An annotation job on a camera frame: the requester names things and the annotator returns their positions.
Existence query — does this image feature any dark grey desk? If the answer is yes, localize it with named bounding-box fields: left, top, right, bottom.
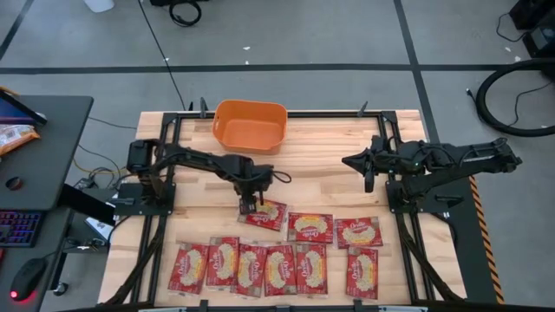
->
left=0, top=206, right=75, bottom=312

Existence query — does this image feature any coiled black cable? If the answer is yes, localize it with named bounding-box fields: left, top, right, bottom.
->
left=167, top=0, right=203, bottom=28

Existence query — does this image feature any thick black hose ring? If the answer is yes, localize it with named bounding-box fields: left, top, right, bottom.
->
left=475, top=58, right=555, bottom=138

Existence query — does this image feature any white container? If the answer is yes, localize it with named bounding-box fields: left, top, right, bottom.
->
left=82, top=0, right=116, bottom=13

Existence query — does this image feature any black mat with hazard stripe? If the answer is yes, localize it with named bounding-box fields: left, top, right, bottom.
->
left=446, top=175, right=506, bottom=304

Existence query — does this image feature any long black floor cable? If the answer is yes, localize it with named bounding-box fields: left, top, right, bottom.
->
left=137, top=0, right=187, bottom=112

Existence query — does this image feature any orange plastic basket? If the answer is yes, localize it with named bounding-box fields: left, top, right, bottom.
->
left=212, top=99, right=289, bottom=156

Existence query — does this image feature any backlit computer keyboard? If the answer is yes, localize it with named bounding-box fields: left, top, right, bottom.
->
left=0, top=210, right=44, bottom=248

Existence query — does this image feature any black flat panel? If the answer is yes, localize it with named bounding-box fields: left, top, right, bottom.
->
left=58, top=184, right=116, bottom=224

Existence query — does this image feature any tilted computer screen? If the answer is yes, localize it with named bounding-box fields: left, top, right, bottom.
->
left=0, top=88, right=48, bottom=127

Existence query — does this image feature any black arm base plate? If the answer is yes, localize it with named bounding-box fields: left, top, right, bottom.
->
left=385, top=178, right=465, bottom=214
left=113, top=181, right=177, bottom=217

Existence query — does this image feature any black equipment box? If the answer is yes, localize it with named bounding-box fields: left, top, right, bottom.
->
left=509, top=0, right=555, bottom=60

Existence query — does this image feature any black desk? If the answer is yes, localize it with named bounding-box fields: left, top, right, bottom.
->
left=0, top=94, right=95, bottom=212

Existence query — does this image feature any black computer mouse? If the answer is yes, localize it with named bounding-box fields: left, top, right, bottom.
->
left=9, top=257, right=48, bottom=302

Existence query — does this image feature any thin black floor cable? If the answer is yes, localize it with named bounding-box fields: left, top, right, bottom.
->
left=466, top=81, right=555, bottom=129

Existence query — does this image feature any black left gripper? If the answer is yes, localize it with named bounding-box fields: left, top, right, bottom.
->
left=232, top=155, right=276, bottom=216

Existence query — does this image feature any white printed card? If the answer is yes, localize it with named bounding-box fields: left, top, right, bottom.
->
left=84, top=216, right=114, bottom=242

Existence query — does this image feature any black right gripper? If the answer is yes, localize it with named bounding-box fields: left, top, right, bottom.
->
left=341, top=134, right=394, bottom=194

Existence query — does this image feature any yellow cable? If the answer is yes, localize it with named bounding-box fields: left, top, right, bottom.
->
left=71, top=158, right=117, bottom=177

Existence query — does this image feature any orange snack bag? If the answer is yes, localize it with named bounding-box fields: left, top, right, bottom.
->
left=0, top=124, right=41, bottom=157

